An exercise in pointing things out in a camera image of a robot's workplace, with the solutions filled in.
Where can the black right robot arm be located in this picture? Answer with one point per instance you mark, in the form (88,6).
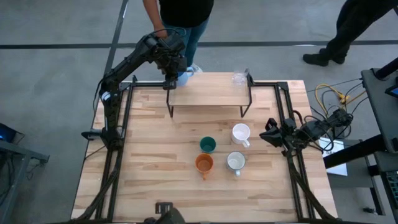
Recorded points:
(314,129)

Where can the light blue mug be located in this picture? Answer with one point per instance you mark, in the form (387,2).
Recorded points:
(184,80)

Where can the wooden shelf with black legs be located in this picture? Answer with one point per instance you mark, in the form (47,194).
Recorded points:
(205,93)

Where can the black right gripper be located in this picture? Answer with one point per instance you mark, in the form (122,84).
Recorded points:
(289,138)

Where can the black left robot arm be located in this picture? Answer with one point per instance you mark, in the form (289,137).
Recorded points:
(113,105)

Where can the white ribbed mug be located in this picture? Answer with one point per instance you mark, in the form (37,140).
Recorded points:
(240,133)

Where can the grey side table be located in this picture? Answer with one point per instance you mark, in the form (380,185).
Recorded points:
(18,152)

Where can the person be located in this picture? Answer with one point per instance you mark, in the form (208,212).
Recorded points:
(351,18)
(186,12)

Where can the navy white floral mug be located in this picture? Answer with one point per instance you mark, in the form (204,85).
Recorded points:
(235,161)

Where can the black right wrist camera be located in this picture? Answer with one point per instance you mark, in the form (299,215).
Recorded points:
(288,124)

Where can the orange mug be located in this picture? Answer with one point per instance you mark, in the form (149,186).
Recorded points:
(204,164)

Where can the tablet with blue screen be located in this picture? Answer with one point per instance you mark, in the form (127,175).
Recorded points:
(393,91)

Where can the white paper sheet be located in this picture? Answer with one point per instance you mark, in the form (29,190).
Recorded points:
(337,168)

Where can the black keyboard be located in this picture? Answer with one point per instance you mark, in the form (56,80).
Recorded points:
(393,186)

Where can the small black floor object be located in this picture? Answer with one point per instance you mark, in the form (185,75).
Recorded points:
(370,211)

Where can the green plastic cup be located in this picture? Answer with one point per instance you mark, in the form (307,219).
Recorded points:
(207,144)

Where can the clear glass mug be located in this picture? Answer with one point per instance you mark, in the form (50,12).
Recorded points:
(238,79)

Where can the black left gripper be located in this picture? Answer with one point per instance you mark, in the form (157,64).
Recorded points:
(169,56)

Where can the blue-lit laptop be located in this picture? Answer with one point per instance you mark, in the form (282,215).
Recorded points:
(6,133)

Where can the black equipment cart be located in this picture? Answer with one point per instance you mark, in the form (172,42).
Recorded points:
(379,102)

